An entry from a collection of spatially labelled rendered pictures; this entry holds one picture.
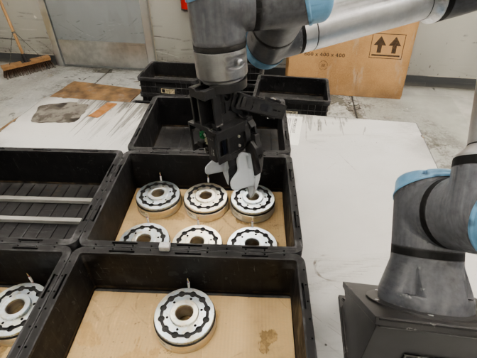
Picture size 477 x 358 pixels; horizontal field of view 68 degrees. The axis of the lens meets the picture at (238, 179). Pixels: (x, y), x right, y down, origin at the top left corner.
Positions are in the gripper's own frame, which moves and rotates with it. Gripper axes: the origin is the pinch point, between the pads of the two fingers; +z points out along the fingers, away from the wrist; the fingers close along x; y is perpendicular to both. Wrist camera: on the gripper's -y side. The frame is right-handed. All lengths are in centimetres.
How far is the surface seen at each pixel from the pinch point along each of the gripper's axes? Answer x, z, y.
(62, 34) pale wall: -358, 28, -84
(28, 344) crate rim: -1.4, 7.1, 39.4
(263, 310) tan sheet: 11.5, 18.6, 7.3
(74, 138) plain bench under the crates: -91, 20, 3
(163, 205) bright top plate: -20.0, 11.8, 6.9
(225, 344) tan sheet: 11.6, 18.6, 16.4
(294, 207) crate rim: 5.4, 7.8, -8.4
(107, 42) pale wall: -323, 38, -113
